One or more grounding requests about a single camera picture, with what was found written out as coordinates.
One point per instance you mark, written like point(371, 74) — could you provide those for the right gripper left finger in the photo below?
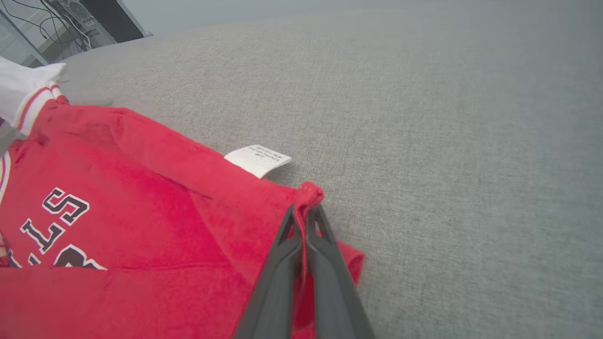
point(273, 292)

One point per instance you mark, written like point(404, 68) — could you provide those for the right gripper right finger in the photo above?
point(334, 292)

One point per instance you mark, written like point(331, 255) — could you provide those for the red white basketball jersey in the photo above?
point(132, 212)

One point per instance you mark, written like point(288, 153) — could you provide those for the black desktop computer tower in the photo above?
point(113, 19)

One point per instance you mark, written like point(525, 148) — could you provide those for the grey partition post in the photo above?
point(23, 37)

